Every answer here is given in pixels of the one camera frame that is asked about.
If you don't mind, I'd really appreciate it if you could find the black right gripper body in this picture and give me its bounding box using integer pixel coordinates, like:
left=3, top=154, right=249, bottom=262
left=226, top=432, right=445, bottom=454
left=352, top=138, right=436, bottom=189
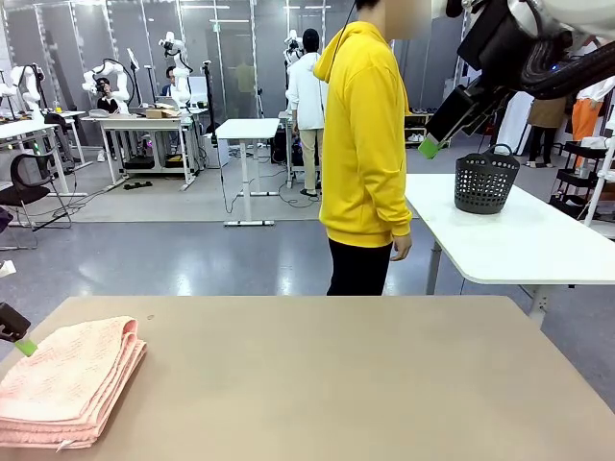
left=455, top=3, right=534, bottom=91

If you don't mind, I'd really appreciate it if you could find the pink terry towel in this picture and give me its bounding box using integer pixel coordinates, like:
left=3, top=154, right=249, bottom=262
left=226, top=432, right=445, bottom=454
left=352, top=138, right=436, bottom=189
left=0, top=315, right=148, bottom=450

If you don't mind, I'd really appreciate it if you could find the person's right forearm yellow sleeve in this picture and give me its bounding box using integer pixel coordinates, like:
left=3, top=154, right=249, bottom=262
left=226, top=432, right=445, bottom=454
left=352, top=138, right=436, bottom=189
left=378, top=191, right=414, bottom=239

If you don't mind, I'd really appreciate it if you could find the person's right hand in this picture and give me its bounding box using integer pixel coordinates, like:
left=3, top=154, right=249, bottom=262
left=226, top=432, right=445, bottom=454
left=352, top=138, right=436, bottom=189
left=389, top=232, right=413, bottom=263

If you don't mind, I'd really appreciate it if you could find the low shoe rack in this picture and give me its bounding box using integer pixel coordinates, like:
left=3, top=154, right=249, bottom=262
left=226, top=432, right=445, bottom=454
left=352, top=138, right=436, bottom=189
left=403, top=106, right=439, bottom=146

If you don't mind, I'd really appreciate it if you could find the person in brown apron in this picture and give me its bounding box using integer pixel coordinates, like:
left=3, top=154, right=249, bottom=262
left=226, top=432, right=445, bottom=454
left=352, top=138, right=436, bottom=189
left=527, top=93, right=569, bottom=169

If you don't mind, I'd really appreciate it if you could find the black perforated plastic basket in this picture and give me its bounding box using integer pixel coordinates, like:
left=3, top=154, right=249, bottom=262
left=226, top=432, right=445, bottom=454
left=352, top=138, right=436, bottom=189
left=454, top=143, right=522, bottom=215

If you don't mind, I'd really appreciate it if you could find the person in yellow hoodie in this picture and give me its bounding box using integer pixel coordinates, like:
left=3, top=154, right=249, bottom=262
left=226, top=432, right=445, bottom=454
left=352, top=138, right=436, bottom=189
left=312, top=0, right=433, bottom=297

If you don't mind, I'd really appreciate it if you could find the black utility cart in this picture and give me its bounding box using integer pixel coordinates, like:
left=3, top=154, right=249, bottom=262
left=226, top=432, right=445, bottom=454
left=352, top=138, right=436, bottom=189
left=549, top=140, right=612, bottom=223

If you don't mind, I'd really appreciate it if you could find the large white table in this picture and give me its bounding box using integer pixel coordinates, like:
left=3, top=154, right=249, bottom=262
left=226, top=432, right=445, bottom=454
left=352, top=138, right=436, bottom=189
left=405, top=172, right=615, bottom=330

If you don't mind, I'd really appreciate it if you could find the black mesh office chair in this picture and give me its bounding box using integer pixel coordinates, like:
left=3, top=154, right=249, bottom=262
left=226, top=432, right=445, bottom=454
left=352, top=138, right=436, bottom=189
left=0, top=152, right=73, bottom=232

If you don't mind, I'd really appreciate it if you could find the person in white hoodie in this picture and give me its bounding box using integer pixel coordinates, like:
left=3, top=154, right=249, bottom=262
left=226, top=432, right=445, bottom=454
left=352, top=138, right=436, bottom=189
left=285, top=27, right=329, bottom=198

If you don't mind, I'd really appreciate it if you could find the black computer tower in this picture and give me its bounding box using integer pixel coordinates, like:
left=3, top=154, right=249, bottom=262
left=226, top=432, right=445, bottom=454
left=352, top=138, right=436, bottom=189
left=270, top=128, right=290, bottom=165

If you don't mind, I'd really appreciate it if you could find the small white standing desk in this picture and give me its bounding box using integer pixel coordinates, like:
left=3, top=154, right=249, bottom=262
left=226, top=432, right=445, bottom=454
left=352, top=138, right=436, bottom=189
left=215, top=117, right=281, bottom=228

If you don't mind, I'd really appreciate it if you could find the long white workbench desk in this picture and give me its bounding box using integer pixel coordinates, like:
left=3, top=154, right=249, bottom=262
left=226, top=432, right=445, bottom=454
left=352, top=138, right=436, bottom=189
left=95, top=112, right=199, bottom=192

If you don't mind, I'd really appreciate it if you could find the white monitor panel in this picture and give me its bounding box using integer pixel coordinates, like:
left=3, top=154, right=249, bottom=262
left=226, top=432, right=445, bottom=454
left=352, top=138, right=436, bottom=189
left=185, top=75, right=209, bottom=105

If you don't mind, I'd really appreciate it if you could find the seated man with glasses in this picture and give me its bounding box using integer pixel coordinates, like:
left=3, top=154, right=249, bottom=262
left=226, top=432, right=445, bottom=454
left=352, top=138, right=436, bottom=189
left=160, top=65, right=178, bottom=100

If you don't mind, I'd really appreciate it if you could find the black corrugated cable hose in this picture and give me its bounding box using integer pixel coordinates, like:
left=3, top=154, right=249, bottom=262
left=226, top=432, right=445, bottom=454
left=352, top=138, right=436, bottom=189
left=521, top=28, right=615, bottom=101

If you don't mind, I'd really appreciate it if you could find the person holding black camera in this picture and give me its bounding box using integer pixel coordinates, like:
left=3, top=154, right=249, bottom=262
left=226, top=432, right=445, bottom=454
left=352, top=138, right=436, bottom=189
left=95, top=76, right=120, bottom=115

